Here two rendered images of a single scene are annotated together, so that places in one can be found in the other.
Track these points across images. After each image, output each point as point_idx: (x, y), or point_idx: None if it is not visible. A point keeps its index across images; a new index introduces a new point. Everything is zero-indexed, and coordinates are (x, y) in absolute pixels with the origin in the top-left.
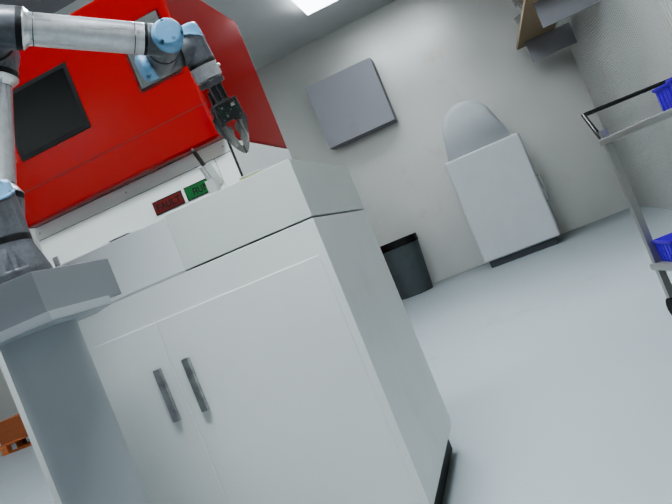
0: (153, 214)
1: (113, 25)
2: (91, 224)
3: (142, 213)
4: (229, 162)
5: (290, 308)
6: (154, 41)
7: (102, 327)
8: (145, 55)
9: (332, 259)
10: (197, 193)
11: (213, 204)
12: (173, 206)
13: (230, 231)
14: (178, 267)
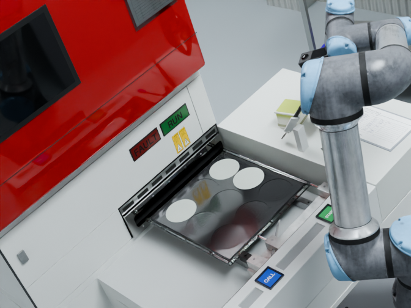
0: (130, 161)
1: (406, 38)
2: (63, 196)
3: (118, 164)
4: (199, 86)
5: None
6: (407, 42)
7: (328, 297)
8: (353, 43)
9: None
10: (172, 126)
11: (403, 162)
12: (150, 146)
13: (408, 179)
14: (378, 221)
